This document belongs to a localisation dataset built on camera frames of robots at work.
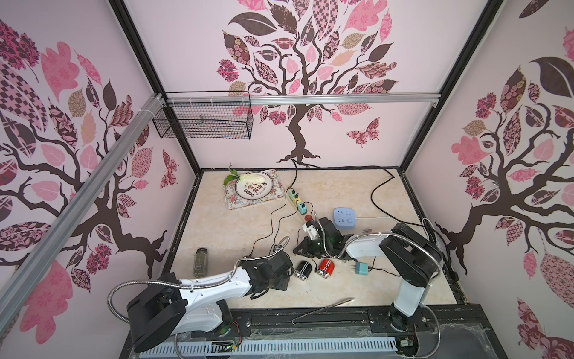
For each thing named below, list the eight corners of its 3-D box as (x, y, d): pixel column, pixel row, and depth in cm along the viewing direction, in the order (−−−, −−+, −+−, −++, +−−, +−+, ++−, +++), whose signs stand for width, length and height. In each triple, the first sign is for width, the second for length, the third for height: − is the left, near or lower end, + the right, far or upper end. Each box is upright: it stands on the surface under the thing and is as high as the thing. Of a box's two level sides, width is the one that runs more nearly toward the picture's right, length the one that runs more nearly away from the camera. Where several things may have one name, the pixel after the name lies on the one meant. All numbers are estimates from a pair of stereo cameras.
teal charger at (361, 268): (355, 273, 86) (356, 271, 84) (355, 264, 89) (357, 261, 87) (366, 276, 86) (368, 273, 84) (366, 266, 88) (368, 263, 86)
